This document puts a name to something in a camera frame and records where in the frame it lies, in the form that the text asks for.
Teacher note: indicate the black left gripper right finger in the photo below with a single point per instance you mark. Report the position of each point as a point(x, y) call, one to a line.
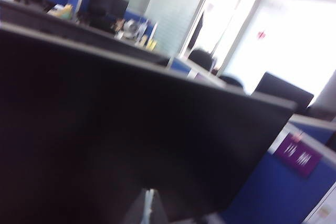
point(160, 214)

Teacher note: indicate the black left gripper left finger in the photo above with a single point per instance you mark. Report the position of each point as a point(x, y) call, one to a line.
point(136, 213)

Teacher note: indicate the black ASUS monitor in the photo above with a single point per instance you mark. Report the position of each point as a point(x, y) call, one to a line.
point(105, 129)

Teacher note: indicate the purple sign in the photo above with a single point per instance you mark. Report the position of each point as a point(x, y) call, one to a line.
point(299, 155)

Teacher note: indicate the dark-haired person head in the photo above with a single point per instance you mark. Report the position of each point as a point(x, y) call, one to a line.
point(200, 58)
point(231, 81)

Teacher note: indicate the white filing cabinet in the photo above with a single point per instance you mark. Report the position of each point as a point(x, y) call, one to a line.
point(325, 208)

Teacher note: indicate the black background monitor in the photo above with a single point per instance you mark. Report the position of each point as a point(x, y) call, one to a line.
point(283, 93)
point(107, 1)

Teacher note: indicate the red window sticker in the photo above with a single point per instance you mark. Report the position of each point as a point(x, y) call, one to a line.
point(261, 35)

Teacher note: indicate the yellow paper stack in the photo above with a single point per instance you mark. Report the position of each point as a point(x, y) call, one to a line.
point(63, 11)

